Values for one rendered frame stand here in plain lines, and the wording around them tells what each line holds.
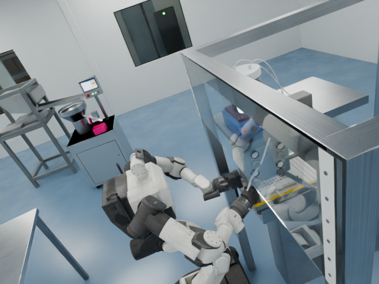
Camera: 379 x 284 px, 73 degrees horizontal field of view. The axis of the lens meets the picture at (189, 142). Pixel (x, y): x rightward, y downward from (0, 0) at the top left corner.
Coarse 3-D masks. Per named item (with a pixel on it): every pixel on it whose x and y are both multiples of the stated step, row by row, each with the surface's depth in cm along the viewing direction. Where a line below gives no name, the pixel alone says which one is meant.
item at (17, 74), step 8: (0, 56) 507; (8, 56) 510; (16, 56) 513; (0, 64) 513; (8, 64) 516; (16, 64) 519; (0, 72) 519; (8, 72) 523; (16, 72) 526; (24, 72) 529; (0, 80) 526; (8, 80) 529; (16, 80) 532; (24, 80) 535; (0, 88) 533; (16, 88) 539; (0, 112) 553
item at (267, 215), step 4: (264, 208) 135; (268, 208) 134; (264, 212) 135; (268, 212) 135; (272, 212) 136; (260, 216) 139; (264, 216) 136; (268, 216) 137; (272, 216) 137; (276, 216) 138; (264, 220) 137; (268, 220) 138; (272, 220) 139
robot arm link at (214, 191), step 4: (216, 180) 145; (212, 184) 146; (216, 184) 144; (212, 188) 144; (216, 188) 144; (220, 188) 144; (204, 192) 146; (208, 192) 145; (212, 192) 144; (216, 192) 143; (220, 192) 146; (204, 196) 144; (208, 196) 143; (212, 196) 143; (216, 196) 143; (204, 200) 143
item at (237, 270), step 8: (232, 256) 193; (232, 264) 190; (240, 264) 190; (192, 272) 197; (232, 272) 185; (240, 272) 184; (224, 280) 184; (232, 280) 181; (240, 280) 179; (248, 280) 178
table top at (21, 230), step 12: (24, 216) 197; (36, 216) 195; (0, 228) 193; (12, 228) 189; (24, 228) 184; (0, 240) 181; (12, 240) 177; (24, 240) 173; (0, 252) 170; (12, 252) 166; (24, 252) 163; (0, 264) 160; (12, 264) 157; (24, 264) 155; (0, 276) 152; (12, 276) 149; (24, 276) 150
